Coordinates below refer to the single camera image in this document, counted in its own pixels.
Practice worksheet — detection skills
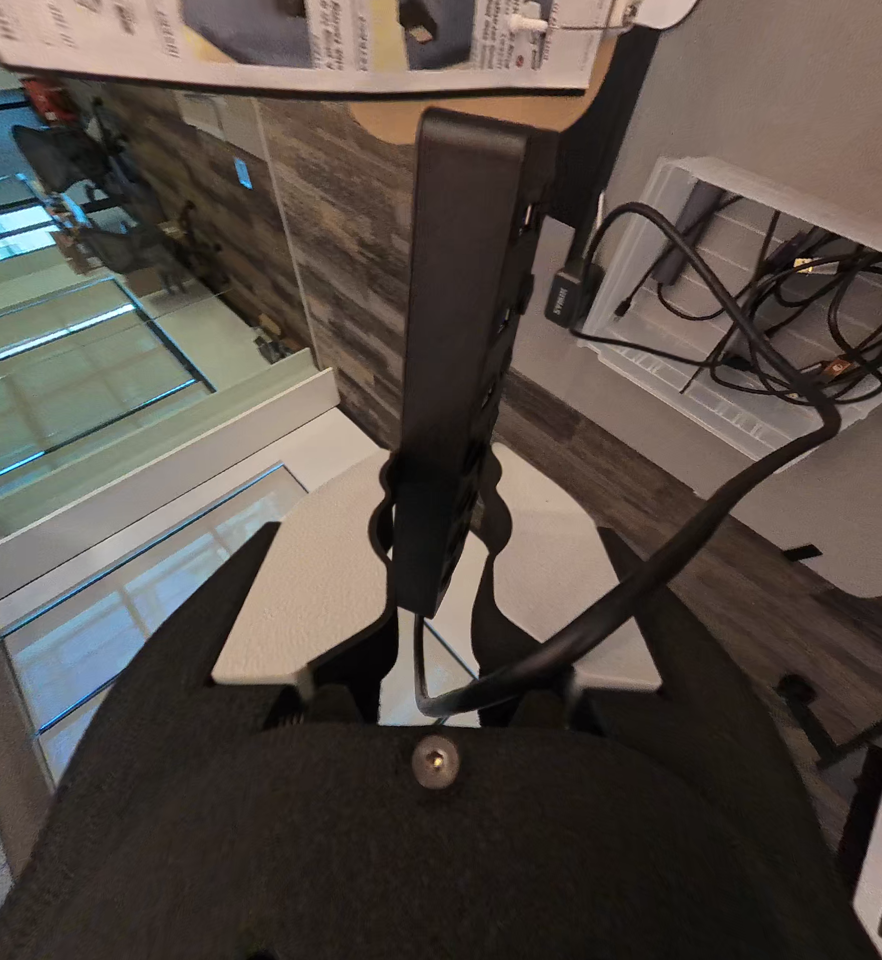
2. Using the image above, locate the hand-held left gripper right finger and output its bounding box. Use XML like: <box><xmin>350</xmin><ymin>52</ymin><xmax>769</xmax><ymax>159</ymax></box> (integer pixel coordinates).
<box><xmin>471</xmin><ymin>447</ymin><xmax>667</xmax><ymax>703</ymax></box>

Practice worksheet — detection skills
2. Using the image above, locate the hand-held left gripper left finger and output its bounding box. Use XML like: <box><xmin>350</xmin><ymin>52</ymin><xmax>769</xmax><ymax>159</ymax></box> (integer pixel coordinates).
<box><xmin>209</xmin><ymin>450</ymin><xmax>404</xmax><ymax>706</ymax></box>

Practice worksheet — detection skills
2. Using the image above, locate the black 7-port USB hub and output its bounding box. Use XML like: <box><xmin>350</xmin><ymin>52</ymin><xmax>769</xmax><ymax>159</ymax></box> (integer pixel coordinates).
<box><xmin>411</xmin><ymin>203</ymin><xmax>847</xmax><ymax>721</ymax></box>

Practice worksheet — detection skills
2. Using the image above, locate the clear plastic bin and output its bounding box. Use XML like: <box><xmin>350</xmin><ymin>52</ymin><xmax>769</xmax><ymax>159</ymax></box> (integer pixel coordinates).
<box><xmin>573</xmin><ymin>155</ymin><xmax>882</xmax><ymax>463</ymax></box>

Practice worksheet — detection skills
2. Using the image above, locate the bundle of usb cables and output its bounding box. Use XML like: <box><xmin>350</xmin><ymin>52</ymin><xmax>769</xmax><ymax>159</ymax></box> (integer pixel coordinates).
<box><xmin>621</xmin><ymin>203</ymin><xmax>882</xmax><ymax>409</ymax></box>

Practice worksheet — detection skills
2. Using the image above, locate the large glass window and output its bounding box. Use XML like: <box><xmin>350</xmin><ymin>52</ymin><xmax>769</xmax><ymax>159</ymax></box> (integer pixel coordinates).
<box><xmin>0</xmin><ymin>180</ymin><xmax>337</xmax><ymax>781</ymax></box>

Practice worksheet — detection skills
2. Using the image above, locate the black office chair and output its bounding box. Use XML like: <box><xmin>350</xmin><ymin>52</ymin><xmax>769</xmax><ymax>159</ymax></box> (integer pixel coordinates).
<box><xmin>14</xmin><ymin>98</ymin><xmax>164</xmax><ymax>279</ymax></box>

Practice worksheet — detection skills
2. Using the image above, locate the instruction poster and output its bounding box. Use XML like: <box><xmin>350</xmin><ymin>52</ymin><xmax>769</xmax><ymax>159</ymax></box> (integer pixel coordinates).
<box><xmin>0</xmin><ymin>0</ymin><xmax>629</xmax><ymax>99</ymax></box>

